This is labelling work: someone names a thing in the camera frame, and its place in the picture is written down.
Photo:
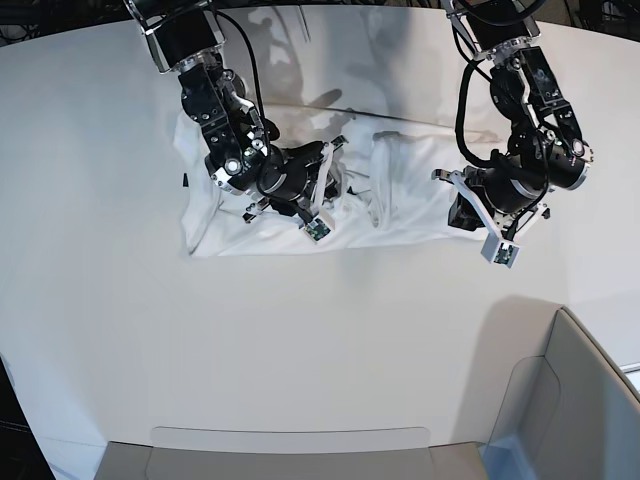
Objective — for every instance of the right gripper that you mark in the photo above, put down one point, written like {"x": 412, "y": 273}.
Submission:
{"x": 297, "y": 183}

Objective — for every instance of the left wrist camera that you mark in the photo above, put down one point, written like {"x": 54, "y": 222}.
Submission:
{"x": 499, "y": 251}

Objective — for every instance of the grey box at right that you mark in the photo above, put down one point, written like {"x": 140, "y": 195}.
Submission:
{"x": 569, "y": 413}

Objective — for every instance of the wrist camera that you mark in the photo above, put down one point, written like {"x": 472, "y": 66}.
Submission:
{"x": 499, "y": 251}
{"x": 318, "y": 229}

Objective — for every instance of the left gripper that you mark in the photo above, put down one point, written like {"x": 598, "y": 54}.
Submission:
{"x": 491, "y": 200}

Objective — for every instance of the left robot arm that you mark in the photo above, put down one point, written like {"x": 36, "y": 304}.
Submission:
{"x": 546, "y": 149}

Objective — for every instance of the white printed t-shirt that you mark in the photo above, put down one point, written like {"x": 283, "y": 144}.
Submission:
{"x": 389, "y": 198}

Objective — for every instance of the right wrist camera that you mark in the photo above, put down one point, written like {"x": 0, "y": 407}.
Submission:
{"x": 318, "y": 229}

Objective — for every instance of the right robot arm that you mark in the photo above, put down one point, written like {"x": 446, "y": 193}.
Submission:
{"x": 242, "y": 156}

